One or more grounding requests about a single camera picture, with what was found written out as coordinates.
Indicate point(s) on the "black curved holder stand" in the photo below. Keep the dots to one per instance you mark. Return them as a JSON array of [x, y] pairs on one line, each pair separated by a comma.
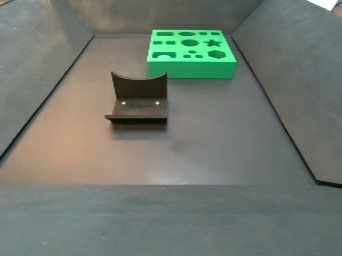
[[141, 99]]

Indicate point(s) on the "green shape sorter block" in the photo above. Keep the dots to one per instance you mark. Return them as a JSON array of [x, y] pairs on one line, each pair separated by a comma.
[[190, 54]]

